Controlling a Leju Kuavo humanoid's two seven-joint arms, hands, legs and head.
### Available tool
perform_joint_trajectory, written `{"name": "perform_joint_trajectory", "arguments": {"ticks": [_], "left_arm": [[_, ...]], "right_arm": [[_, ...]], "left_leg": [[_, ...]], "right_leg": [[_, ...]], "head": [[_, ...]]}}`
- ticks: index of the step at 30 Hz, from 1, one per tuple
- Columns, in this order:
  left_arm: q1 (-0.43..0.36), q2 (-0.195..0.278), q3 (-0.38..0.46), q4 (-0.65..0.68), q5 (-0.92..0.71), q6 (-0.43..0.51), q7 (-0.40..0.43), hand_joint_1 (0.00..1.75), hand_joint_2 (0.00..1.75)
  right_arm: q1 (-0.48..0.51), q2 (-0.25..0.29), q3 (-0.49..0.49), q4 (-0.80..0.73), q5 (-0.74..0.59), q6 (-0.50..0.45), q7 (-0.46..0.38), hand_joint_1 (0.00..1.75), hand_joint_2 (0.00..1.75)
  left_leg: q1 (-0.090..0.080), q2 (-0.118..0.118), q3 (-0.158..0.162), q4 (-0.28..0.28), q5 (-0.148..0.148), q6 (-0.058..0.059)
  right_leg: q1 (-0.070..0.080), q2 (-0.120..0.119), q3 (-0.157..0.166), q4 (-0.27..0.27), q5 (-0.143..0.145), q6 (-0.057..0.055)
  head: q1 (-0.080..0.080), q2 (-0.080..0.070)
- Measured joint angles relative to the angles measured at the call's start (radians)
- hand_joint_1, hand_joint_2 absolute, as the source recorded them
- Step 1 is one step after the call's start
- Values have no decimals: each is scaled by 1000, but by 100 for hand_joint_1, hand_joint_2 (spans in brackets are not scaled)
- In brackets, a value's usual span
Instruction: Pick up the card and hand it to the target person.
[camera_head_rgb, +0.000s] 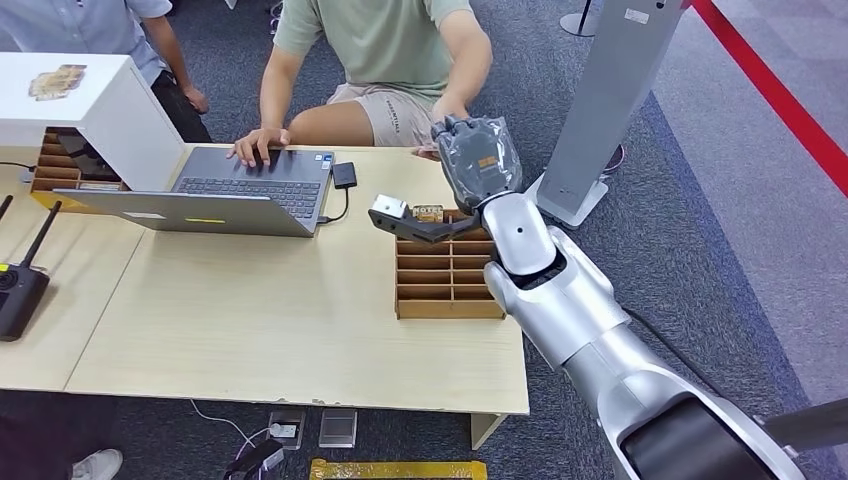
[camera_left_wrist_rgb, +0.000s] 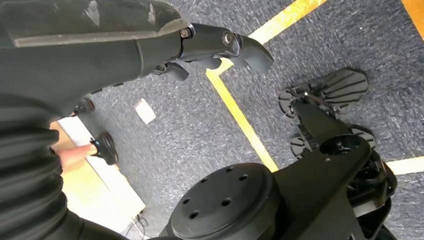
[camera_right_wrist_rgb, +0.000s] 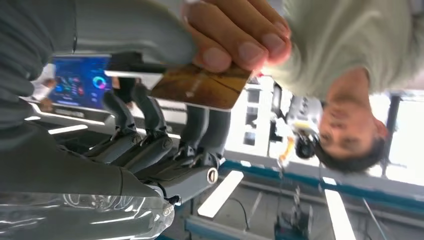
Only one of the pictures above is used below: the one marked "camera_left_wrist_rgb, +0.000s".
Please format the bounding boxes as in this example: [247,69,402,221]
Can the black robot foot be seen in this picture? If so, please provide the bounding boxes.
[278,67,370,120]
[289,127,378,160]

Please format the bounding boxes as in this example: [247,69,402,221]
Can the white paper patch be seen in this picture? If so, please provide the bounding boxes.
[134,98,157,125]

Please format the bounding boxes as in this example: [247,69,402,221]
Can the yellow floor tape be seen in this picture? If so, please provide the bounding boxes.
[385,156,424,176]
[205,0,329,173]

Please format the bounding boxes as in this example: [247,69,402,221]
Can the orange floor tape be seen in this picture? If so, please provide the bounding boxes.
[401,0,424,41]

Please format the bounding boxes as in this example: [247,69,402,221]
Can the light wooden table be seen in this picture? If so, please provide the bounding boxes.
[49,115,147,234]

